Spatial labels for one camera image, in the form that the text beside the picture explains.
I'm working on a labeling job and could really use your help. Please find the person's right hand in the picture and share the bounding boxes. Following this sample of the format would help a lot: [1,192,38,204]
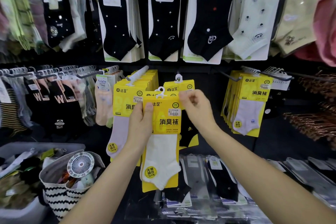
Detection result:
[178,89,221,140]

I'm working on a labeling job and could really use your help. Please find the person's left hand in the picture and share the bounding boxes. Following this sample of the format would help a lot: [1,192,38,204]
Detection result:
[126,101,154,155]

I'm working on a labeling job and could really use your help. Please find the bunch yellow sock packets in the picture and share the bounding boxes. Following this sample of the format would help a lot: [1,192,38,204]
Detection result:
[106,70,159,167]
[220,70,273,138]

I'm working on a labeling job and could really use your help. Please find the yellow packet white sock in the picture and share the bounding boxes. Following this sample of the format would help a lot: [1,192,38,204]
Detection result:
[140,86,182,193]

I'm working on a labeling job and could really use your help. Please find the yellow hooked sock packet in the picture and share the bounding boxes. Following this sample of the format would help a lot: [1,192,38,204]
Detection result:
[145,86,180,100]
[163,74,199,151]

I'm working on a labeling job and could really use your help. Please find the person's right forearm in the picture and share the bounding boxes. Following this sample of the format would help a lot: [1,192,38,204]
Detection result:
[204,126,336,224]

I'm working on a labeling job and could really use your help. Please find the person's left forearm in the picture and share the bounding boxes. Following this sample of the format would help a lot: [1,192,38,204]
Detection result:
[60,147,147,224]

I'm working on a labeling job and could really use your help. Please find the row of clear bagged socks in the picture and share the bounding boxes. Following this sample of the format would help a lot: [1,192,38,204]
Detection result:
[157,154,336,224]

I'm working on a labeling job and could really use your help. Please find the row black socks peach cuffs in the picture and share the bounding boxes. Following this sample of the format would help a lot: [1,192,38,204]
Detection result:
[23,65,96,138]

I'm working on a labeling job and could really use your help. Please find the row black socks white cards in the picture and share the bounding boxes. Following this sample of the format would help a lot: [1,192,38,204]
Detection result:
[147,0,238,65]

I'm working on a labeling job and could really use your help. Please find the bunch of striped socks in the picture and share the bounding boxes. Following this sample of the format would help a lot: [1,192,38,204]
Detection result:
[0,74,29,138]

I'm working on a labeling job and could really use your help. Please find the black dotted tall socks bunch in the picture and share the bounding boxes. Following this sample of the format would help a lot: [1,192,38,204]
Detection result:
[41,0,87,53]

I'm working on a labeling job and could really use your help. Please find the pink garments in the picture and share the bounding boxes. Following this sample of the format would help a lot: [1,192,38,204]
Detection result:
[294,0,336,67]

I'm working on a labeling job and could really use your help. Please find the row of pastel hanging socks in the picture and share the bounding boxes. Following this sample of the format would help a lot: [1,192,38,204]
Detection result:
[0,0,48,54]

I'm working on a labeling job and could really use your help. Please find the bunch of pastel sock packs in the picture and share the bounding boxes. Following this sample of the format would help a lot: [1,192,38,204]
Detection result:
[94,66,124,128]

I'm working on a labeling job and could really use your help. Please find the black metal peg hook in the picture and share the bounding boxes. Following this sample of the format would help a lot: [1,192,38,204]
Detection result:
[220,71,242,83]
[258,71,294,82]

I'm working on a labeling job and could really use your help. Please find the white tipped peg hook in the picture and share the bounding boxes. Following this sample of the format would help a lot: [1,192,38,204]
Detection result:
[125,65,149,86]

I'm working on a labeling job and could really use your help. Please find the white handheld fan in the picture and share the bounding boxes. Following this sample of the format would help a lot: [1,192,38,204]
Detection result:
[67,152,95,179]

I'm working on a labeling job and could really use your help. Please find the clear price tag holder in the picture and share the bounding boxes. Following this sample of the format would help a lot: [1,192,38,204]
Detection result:
[272,78,292,91]

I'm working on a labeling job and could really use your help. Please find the cream dotted sock pack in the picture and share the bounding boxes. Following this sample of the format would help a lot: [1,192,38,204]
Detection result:
[223,0,287,62]

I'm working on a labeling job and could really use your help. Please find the white plastic bin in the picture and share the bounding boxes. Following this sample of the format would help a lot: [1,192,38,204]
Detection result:
[0,142,86,224]

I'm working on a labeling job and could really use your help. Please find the black white zigzag tote bag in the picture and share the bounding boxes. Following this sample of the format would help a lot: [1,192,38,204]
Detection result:
[39,150,105,222]

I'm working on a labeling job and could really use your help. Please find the black dotted sock white card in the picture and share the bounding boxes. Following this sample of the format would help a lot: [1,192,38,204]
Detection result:
[94,0,145,63]

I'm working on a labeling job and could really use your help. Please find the heap of copper hangers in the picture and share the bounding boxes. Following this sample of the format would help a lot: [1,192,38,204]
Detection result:
[283,71,336,151]

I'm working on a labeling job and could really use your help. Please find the beige sock pack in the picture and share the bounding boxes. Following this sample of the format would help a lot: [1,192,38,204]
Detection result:
[270,0,329,58]

